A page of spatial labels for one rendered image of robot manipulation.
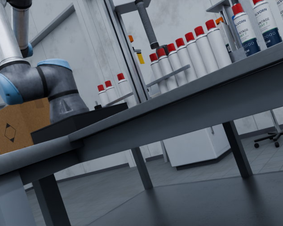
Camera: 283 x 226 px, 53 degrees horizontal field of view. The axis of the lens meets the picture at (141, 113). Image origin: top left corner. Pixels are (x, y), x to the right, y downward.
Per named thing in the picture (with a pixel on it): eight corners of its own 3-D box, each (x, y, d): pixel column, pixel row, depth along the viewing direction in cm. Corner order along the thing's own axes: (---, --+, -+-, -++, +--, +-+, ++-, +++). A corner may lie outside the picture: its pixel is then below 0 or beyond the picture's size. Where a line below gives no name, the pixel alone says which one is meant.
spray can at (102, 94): (117, 117, 161) (106, 83, 161) (111, 119, 157) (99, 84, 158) (112, 119, 164) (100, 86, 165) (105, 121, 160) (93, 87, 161)
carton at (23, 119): (69, 140, 162) (54, 95, 163) (34, 150, 141) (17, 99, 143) (37, 152, 178) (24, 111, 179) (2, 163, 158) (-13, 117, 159)
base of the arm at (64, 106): (98, 110, 109) (90, 86, 109) (66, 118, 97) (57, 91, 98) (74, 119, 119) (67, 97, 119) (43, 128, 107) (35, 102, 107)
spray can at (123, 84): (139, 108, 149) (126, 71, 150) (132, 110, 145) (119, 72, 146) (132, 110, 152) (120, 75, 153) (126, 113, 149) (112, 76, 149)
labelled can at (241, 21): (265, 55, 101) (245, 2, 102) (260, 56, 98) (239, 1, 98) (251, 61, 105) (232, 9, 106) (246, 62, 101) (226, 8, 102)
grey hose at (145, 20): (161, 45, 117) (144, -2, 118) (155, 45, 115) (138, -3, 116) (155, 49, 120) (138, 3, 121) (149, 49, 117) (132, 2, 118)
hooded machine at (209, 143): (240, 148, 420) (204, 50, 426) (221, 162, 366) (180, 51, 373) (195, 157, 470) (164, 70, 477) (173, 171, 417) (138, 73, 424)
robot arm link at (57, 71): (82, 87, 106) (71, 53, 106) (46, 95, 99) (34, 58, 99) (73, 94, 116) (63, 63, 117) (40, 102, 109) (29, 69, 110)
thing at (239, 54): (271, 54, 112) (249, -6, 113) (259, 57, 103) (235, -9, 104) (239, 68, 122) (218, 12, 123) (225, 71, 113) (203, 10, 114)
